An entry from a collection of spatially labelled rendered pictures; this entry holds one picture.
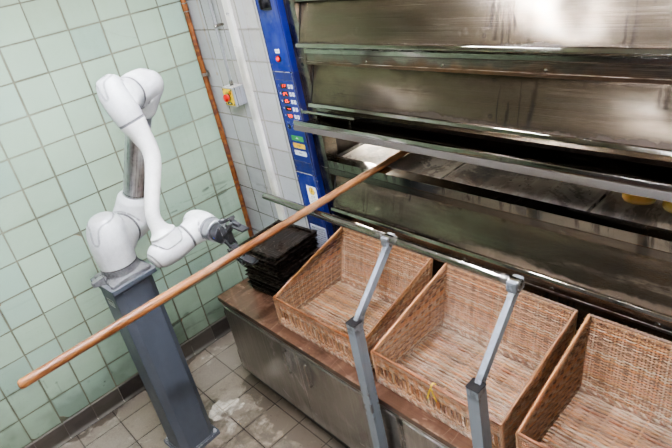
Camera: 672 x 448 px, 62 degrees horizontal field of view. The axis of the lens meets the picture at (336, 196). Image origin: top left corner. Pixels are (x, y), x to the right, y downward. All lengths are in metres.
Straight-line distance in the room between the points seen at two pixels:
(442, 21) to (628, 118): 0.64
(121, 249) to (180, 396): 0.80
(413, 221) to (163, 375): 1.31
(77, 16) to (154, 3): 0.39
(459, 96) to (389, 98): 0.32
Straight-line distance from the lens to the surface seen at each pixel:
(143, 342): 2.62
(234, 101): 2.93
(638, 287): 1.95
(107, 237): 2.41
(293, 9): 2.45
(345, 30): 2.23
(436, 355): 2.29
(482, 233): 2.16
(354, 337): 1.94
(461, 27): 1.88
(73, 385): 3.39
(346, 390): 2.36
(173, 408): 2.85
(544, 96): 1.81
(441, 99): 2.01
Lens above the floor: 2.14
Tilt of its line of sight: 25 degrees down
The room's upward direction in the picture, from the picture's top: 12 degrees counter-clockwise
